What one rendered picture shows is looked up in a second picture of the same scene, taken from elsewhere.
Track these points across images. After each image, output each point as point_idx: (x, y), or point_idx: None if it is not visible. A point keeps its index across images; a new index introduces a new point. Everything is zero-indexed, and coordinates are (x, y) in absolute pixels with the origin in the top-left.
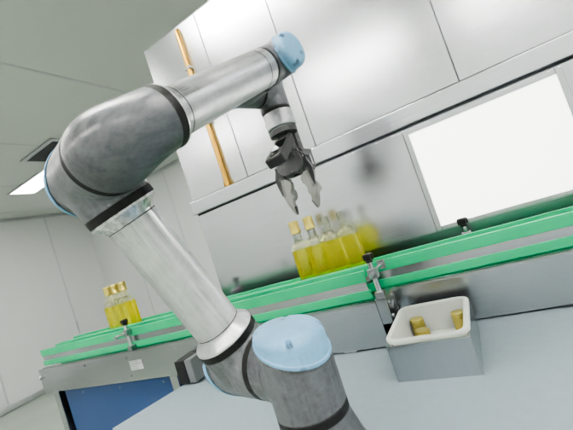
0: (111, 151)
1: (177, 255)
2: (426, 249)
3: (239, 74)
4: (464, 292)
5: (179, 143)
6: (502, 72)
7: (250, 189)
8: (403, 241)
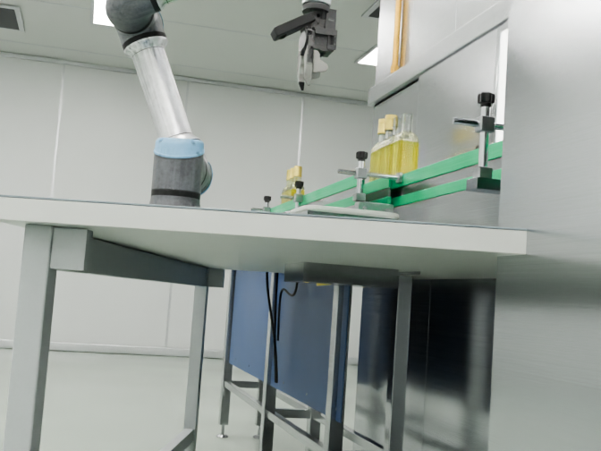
0: (114, 7)
1: (156, 80)
2: (423, 167)
3: None
4: (422, 220)
5: (150, 7)
6: None
7: (402, 80)
8: None
